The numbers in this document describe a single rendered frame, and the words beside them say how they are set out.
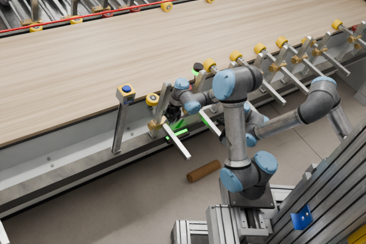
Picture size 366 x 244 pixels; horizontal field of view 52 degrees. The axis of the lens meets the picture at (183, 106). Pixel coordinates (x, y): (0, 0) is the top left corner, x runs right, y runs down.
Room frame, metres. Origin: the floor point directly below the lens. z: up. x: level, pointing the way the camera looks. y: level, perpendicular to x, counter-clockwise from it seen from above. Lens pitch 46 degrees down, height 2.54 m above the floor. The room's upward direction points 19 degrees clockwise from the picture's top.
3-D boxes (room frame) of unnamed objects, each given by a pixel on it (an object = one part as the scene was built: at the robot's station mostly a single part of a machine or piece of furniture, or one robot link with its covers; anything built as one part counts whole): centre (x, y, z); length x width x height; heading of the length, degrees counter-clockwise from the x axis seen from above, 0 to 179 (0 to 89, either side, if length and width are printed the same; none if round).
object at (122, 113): (1.27, 0.29, 0.93); 0.05 x 0.05 x 0.45; 50
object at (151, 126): (1.49, 0.10, 0.81); 0.14 x 0.06 x 0.05; 140
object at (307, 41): (2.42, -0.69, 0.92); 0.04 x 0.04 x 0.48; 50
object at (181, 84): (1.42, 0.04, 1.20); 0.09 x 0.08 x 0.11; 43
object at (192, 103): (1.36, -0.04, 1.20); 0.11 x 0.11 x 0.08; 43
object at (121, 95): (1.27, 0.29, 1.18); 0.07 x 0.07 x 0.08; 50
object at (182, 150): (1.45, 0.04, 0.81); 0.44 x 0.03 x 0.04; 50
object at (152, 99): (1.58, 0.19, 0.85); 0.08 x 0.08 x 0.11
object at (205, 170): (1.83, -0.33, 0.04); 0.30 x 0.08 x 0.08; 140
